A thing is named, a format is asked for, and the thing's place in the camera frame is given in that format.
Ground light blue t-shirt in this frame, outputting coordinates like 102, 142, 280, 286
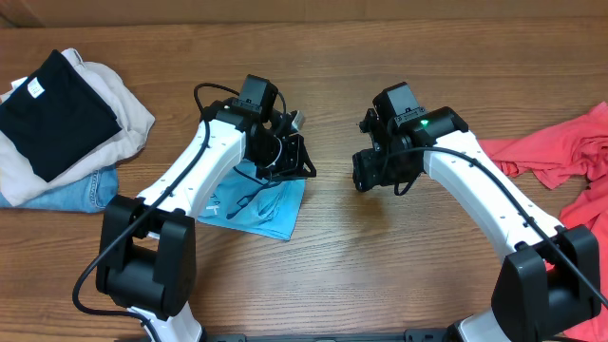
198, 161, 306, 240

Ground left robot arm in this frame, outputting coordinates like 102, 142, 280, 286
88, 75, 316, 341

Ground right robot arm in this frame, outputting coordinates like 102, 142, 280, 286
352, 83, 607, 342

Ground folded blue jeans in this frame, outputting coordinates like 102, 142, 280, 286
1, 165, 119, 214

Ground folded black shirt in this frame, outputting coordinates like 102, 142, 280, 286
1, 50, 121, 182

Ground folded beige garment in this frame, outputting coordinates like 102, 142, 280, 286
1, 48, 155, 206

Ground red t-shirt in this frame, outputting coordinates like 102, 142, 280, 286
477, 101, 608, 342

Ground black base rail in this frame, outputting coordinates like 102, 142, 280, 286
199, 327, 537, 342

